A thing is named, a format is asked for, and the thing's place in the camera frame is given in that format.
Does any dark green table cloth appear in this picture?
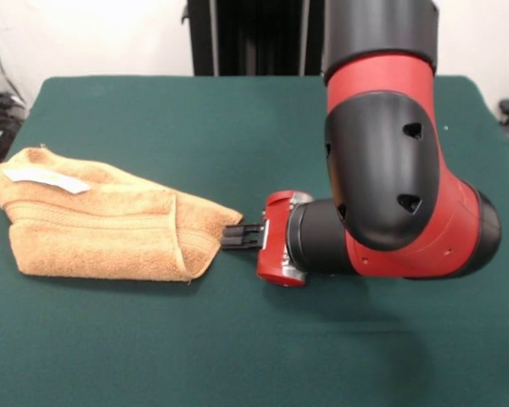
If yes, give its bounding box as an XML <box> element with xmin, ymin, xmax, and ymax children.
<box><xmin>0</xmin><ymin>74</ymin><xmax>509</xmax><ymax>407</ymax></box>

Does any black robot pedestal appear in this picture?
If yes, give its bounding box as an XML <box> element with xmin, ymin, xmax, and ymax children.
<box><xmin>180</xmin><ymin>0</ymin><xmax>330</xmax><ymax>77</ymax></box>

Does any black equipment pile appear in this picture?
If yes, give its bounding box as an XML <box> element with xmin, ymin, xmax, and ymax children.
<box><xmin>0</xmin><ymin>65</ymin><xmax>27</xmax><ymax>176</ymax></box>

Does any tan terry towel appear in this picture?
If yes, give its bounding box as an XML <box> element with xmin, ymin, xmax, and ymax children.
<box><xmin>0</xmin><ymin>144</ymin><xmax>244</xmax><ymax>284</ymax></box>

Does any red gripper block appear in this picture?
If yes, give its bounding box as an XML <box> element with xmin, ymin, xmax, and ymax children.
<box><xmin>221</xmin><ymin>190</ymin><xmax>314</xmax><ymax>287</ymax></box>

